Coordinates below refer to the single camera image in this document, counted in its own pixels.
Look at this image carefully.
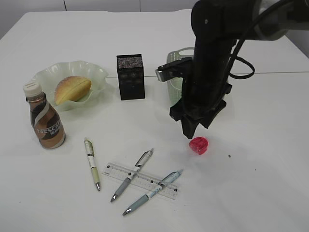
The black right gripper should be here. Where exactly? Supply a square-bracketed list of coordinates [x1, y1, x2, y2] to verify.
[170, 39, 236, 139]

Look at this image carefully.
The pink correction tape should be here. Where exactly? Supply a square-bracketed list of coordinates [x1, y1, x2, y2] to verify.
[189, 137, 209, 155]

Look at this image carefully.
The clear plastic ruler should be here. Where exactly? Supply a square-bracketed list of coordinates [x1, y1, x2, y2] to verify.
[102, 162, 179, 200]

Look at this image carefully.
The yellow bread loaf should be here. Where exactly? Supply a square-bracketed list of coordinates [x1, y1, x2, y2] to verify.
[54, 76, 92, 105]

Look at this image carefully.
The brown Nescafe coffee bottle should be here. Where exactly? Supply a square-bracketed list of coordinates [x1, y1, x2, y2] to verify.
[23, 81, 66, 149]

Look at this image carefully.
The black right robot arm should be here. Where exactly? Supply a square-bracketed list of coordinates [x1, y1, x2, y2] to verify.
[169, 0, 309, 138]

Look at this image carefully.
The green plastic woven basket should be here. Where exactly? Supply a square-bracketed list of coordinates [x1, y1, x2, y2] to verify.
[167, 47, 194, 106]

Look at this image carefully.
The blue grey grip pen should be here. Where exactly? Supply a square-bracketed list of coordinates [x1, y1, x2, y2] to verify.
[123, 169, 183, 216]

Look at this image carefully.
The black square pen holder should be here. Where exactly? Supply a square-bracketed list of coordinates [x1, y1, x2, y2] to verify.
[116, 54, 145, 101]

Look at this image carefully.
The white and green pen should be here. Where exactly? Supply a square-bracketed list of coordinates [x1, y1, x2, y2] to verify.
[84, 138, 101, 191]

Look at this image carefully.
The pale green ruffled glass plate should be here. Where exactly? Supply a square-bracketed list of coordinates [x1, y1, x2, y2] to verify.
[32, 60, 108, 112]

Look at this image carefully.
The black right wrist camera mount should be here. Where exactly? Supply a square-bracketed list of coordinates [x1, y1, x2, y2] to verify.
[155, 57, 193, 82]

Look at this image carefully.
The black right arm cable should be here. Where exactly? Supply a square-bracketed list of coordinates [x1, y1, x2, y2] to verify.
[217, 0, 290, 107]

